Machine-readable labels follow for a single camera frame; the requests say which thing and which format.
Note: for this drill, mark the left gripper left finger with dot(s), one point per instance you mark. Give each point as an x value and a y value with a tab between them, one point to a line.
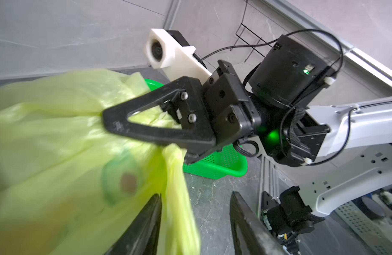
142	236

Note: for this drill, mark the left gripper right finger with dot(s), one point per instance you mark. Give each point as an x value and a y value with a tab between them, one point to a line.
250	237

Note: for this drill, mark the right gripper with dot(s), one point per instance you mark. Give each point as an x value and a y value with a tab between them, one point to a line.
175	113

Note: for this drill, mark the yellow-green plastic bag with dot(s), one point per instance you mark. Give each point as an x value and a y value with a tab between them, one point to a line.
67	186

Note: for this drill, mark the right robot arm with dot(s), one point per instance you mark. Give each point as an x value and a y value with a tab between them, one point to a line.
294	133

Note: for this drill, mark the green plastic basket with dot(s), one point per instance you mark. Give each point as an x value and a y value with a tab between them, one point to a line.
216	165

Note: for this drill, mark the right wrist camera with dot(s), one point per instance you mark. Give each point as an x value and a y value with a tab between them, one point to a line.
176	61

